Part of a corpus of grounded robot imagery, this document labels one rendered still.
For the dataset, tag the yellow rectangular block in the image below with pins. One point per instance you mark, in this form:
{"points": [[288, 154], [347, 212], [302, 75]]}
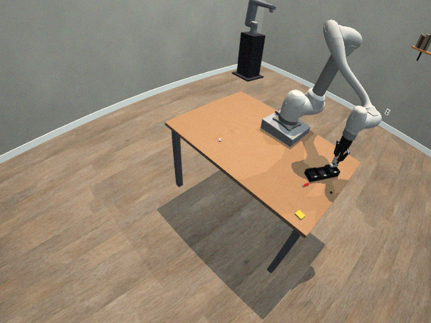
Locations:
{"points": [[299, 214]]}

